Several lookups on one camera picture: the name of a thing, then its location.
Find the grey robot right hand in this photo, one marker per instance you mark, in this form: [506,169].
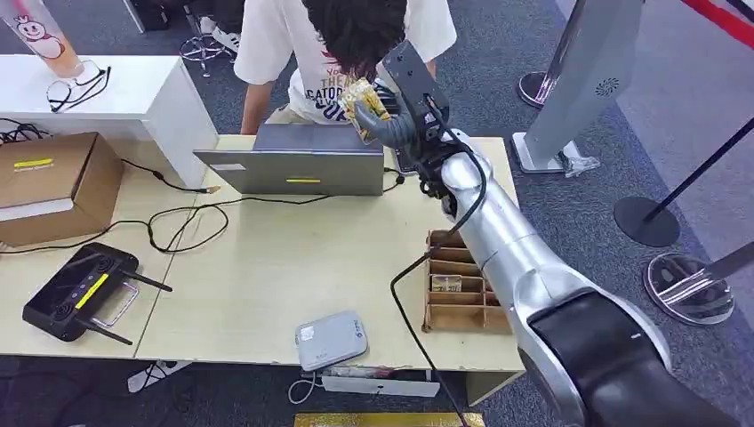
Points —
[392,132]

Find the gold printed card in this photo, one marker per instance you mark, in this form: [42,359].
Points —
[446,284]
[365,97]

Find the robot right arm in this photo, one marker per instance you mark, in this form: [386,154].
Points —
[530,259]

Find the grey laptop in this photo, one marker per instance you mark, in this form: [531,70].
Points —
[306,168]

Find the round dark stand base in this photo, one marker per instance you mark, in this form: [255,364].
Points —
[530,88]

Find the person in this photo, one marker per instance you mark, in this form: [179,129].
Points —
[283,35]
[227,38]

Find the clear plastic wrap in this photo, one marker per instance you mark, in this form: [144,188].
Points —
[580,167]

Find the wooden card box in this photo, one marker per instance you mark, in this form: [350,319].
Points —
[453,321]

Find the chrome stool base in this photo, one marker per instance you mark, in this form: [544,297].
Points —
[203,46]

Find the grey kiosk stand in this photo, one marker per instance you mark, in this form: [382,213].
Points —
[589,65]

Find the white card reader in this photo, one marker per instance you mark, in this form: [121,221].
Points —
[330,342]

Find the white cabinet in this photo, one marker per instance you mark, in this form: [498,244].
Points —
[153,100]

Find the white power strip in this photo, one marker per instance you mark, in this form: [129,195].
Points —
[377,387]

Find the black case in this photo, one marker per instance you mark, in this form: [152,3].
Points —
[150,15]

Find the pale desk leg panel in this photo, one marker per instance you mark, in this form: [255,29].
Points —
[489,386]

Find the black eyeglasses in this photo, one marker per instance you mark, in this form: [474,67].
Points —
[62,93]

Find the cardboard box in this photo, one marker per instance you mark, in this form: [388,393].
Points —
[59,177]

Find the red barrier belt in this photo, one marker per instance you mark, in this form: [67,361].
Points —
[718,20]

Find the white floor socket strip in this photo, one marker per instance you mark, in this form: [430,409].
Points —
[147,378]

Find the cartoon printed tall cup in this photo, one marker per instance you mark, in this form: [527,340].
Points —
[47,44]

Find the black remote controller with antennas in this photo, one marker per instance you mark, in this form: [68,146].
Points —
[70,294]

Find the dark wrist camera box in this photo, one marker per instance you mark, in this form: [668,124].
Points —
[412,70]

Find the black stanchion post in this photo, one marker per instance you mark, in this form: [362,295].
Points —
[645,223]

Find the chrome stanchion post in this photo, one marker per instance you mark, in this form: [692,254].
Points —
[689,289]

